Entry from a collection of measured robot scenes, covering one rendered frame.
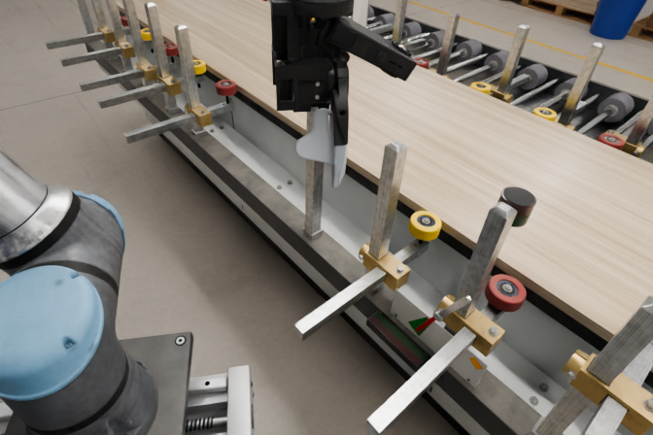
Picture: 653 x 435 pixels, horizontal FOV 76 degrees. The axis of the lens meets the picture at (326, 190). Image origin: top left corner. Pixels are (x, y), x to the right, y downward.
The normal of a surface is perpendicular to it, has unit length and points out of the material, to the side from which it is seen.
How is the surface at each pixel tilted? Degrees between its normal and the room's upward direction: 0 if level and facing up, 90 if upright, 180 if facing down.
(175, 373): 0
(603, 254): 0
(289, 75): 90
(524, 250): 0
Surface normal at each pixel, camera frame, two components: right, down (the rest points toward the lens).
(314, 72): 0.16, 0.62
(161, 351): 0.04, -0.78
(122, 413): 0.91, 0.00
